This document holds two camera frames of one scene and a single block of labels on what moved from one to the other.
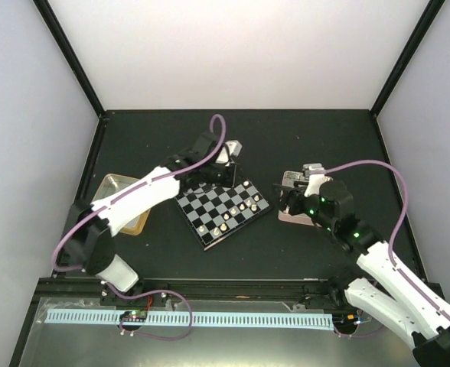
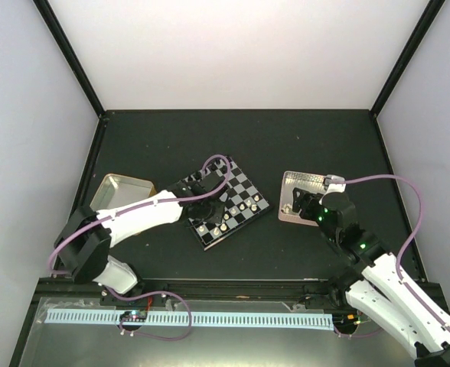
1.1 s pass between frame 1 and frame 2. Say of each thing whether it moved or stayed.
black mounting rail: stayed
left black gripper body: moved
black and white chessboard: stayed
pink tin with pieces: stayed
